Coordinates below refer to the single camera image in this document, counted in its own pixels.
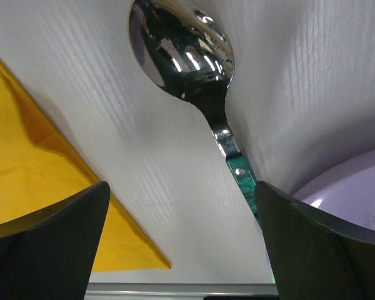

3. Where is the lilac plastic plate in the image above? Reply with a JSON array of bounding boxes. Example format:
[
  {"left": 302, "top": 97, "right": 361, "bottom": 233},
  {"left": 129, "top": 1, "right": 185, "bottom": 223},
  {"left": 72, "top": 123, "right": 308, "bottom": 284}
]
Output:
[{"left": 294, "top": 150, "right": 375, "bottom": 231}]

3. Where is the yellow cartoon print placemat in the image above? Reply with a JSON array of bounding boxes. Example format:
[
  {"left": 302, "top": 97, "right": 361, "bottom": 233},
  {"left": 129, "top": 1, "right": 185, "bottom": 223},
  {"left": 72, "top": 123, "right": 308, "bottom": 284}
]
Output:
[{"left": 0, "top": 61, "right": 171, "bottom": 272}]

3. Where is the aluminium frame rail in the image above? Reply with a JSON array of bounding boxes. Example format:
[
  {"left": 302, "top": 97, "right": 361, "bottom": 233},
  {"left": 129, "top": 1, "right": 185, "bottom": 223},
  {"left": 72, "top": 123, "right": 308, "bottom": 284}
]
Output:
[{"left": 84, "top": 283, "right": 279, "bottom": 299}]

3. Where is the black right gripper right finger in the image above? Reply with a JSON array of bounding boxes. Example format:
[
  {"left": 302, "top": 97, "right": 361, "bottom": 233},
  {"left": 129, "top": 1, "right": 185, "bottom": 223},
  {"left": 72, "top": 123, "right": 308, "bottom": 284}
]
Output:
[{"left": 255, "top": 181, "right": 375, "bottom": 299}]

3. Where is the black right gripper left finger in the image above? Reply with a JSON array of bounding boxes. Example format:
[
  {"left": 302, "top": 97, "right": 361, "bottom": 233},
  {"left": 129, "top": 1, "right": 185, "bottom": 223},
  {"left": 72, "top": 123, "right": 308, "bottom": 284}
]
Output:
[{"left": 0, "top": 181, "right": 110, "bottom": 299}]

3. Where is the green handled spoon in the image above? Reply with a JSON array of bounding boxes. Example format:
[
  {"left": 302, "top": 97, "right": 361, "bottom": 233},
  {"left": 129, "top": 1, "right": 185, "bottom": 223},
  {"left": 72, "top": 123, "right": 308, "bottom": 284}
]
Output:
[{"left": 128, "top": 1, "right": 258, "bottom": 216}]

